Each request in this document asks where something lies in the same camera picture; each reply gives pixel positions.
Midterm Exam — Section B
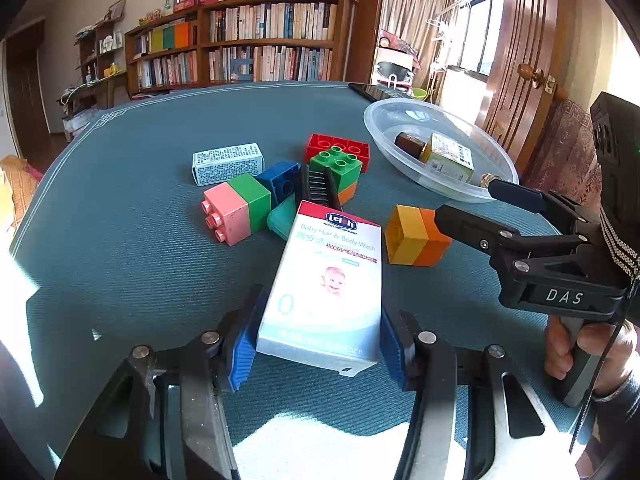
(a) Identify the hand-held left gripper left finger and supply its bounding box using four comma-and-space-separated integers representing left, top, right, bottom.
54, 284, 266, 480

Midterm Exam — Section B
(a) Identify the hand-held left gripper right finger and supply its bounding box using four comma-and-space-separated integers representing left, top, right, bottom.
380, 307, 601, 480

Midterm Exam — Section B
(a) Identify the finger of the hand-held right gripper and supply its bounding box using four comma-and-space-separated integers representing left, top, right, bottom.
435, 203, 592, 262
487, 178, 601, 235

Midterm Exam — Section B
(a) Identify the yellow and orange building block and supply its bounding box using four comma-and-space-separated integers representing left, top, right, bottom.
384, 204, 453, 267

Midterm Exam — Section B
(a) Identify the white baby wash box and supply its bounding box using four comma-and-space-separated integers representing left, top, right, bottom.
256, 200, 383, 377

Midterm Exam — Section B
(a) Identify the clear plastic bowl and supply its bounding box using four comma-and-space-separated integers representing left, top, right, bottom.
363, 98, 519, 204

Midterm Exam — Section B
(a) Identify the green and orange building block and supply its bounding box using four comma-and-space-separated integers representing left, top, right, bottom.
309, 145, 363, 206

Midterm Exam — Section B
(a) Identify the teal plastic case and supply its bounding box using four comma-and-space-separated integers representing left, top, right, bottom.
266, 194, 301, 241

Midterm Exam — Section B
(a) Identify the pink and green building block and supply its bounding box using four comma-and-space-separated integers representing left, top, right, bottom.
202, 173, 272, 247

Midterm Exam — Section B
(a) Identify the black comb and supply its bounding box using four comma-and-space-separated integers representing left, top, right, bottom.
300, 164, 342, 213

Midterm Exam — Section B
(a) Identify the red long building block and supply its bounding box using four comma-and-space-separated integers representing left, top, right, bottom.
305, 133, 371, 173

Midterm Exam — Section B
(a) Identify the blue building block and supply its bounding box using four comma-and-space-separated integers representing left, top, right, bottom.
255, 161, 302, 208

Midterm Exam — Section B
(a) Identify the person's right hand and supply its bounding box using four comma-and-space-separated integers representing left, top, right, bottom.
544, 320, 640, 403

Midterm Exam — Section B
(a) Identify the patterned brown chair cover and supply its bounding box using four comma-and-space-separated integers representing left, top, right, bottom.
520, 100, 603, 206

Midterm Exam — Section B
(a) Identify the yellow and white medicine box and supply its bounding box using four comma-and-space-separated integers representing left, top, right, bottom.
420, 131, 475, 184

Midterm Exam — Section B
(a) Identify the brown small bottle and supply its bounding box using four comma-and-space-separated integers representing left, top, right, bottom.
394, 131, 428, 162

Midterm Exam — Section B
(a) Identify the brass door knob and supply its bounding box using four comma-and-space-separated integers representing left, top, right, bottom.
517, 62, 546, 90

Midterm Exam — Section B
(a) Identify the brown wooden door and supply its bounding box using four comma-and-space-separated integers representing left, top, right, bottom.
475, 0, 576, 176

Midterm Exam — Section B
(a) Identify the white clothes drying rack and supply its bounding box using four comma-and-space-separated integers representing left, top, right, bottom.
425, 0, 473, 106

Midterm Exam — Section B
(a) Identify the black smartphone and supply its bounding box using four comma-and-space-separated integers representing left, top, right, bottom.
348, 82, 413, 103

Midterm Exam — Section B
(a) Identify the white baby chair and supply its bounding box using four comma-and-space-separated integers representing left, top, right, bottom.
375, 35, 421, 90

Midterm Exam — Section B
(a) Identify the window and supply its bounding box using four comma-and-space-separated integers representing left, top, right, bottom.
457, 0, 506, 78

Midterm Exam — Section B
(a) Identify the white printed medicine box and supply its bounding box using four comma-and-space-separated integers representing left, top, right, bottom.
192, 143, 265, 187

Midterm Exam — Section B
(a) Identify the beige curtain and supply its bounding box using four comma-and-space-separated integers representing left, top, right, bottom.
378, 0, 456, 101

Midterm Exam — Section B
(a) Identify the wooden bookshelf with books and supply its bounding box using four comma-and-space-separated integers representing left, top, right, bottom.
124, 0, 357, 93

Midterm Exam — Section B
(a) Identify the orange plaid cushion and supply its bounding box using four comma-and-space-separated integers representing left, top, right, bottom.
0, 155, 45, 233

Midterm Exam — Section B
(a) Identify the small wooden shelf unit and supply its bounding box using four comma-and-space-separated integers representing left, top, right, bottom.
62, 19, 130, 126

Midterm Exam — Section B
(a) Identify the dark wooden room door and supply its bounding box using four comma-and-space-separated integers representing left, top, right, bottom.
5, 35, 51, 156

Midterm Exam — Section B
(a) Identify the striped wrist strap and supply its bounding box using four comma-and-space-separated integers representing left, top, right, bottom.
569, 205, 640, 456

